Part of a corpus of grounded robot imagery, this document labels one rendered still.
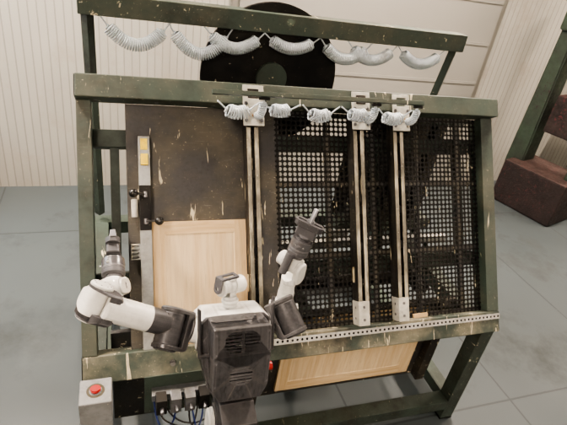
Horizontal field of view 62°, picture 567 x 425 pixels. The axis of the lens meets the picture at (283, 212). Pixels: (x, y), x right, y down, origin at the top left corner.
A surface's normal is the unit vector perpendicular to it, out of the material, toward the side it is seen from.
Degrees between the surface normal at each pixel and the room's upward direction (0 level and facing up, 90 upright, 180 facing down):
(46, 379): 0
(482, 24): 90
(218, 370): 82
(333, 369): 90
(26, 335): 0
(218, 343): 67
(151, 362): 58
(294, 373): 90
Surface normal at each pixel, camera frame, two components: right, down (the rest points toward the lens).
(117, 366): 0.32, -0.02
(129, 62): 0.30, 0.52
